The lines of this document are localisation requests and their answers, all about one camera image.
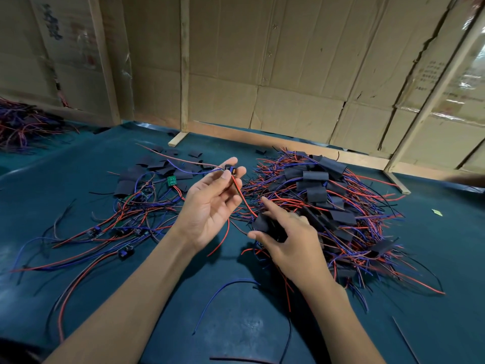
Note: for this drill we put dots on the person's left hand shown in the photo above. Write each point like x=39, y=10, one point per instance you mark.
x=204, y=208

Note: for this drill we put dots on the person's right hand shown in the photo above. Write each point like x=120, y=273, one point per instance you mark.
x=299, y=250

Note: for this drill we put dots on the black sleeve piece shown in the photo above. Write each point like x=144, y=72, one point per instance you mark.
x=263, y=223

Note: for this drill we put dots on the pile of sleeved wired boards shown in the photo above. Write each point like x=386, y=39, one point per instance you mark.
x=333, y=201

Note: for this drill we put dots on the pile of black sleeve pieces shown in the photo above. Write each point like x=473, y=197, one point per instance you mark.
x=151, y=169

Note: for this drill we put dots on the pile of unsleeved wired boards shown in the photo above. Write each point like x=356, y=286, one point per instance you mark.
x=98, y=238

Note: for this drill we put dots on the person's left forearm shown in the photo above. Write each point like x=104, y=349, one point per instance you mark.
x=121, y=314

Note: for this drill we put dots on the wooden ledge board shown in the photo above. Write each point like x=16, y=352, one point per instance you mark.
x=250, y=136

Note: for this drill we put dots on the small green scrap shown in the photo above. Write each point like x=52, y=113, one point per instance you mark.
x=437, y=212

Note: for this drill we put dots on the clear plastic sheet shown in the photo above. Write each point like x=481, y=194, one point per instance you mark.
x=470, y=79

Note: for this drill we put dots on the thin wooden post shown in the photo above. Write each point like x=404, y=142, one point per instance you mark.
x=184, y=64

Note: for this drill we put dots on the wide wooden post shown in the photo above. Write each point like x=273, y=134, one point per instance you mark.
x=104, y=60

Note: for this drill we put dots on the pale slanted wooden post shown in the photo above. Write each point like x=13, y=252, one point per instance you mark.
x=436, y=98

